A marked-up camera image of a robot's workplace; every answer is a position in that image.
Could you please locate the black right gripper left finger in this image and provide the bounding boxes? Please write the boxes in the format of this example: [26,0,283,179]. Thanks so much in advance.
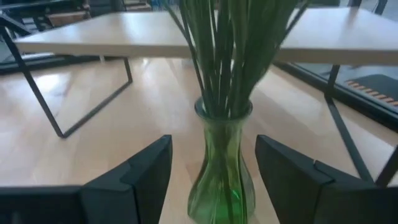
[0,134,174,224]

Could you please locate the blue artificial flower bunch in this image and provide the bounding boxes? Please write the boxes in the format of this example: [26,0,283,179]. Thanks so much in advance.
[161,0,312,121]

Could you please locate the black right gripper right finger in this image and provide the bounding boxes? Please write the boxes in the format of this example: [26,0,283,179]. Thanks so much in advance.
[255,134,398,224]

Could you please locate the wooden shelf black metal frame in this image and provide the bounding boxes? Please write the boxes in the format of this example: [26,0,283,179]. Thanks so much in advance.
[0,6,398,189]

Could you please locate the hazard-striped black floor mat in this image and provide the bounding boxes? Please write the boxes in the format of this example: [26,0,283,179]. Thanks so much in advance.
[344,73,398,108]

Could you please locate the green glass vase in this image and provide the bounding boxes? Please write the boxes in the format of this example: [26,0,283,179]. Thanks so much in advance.
[187,96,256,224]

